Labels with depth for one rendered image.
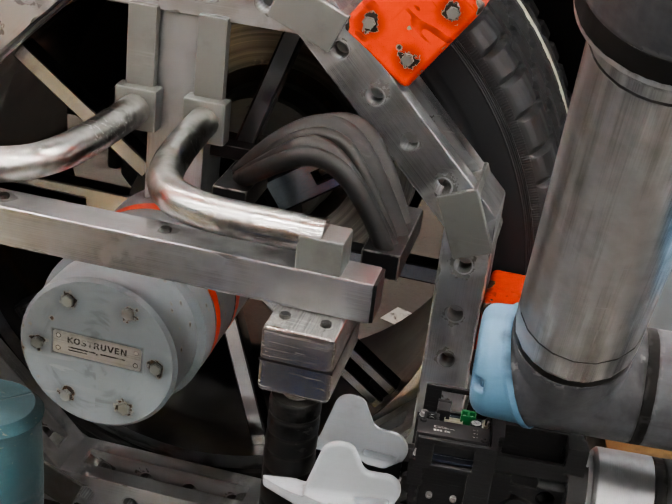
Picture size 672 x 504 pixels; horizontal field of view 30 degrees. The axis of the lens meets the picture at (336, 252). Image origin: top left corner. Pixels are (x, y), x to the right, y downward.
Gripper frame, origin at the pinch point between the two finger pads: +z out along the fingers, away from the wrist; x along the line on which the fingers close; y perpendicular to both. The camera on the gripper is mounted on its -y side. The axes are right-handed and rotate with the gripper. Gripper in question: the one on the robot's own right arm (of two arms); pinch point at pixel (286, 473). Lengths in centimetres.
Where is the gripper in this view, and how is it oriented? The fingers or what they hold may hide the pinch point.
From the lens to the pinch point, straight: 89.1
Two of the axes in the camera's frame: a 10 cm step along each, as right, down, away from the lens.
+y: 1.1, -9.0, -4.3
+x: -1.5, 4.2, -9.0
